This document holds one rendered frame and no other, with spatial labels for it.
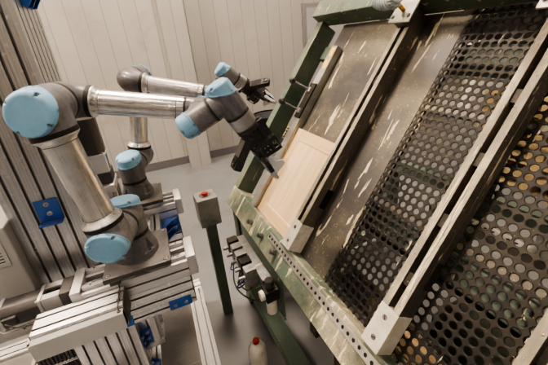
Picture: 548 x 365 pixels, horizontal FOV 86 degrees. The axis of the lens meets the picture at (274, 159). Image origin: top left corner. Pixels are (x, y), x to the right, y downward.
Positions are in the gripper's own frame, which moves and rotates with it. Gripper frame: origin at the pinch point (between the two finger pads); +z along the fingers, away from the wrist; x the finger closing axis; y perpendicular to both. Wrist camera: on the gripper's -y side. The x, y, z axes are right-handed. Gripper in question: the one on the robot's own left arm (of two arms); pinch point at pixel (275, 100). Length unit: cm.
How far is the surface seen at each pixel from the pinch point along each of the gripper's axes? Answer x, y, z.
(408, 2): 5, -76, 1
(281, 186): 44.5, 10.1, 14.5
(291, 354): 114, 49, 57
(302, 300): 99, -3, 13
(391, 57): 21, -63, 6
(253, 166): 20.0, 35.0, 13.5
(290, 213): 61, 4, 15
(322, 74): -4.8, -26.9, 9.0
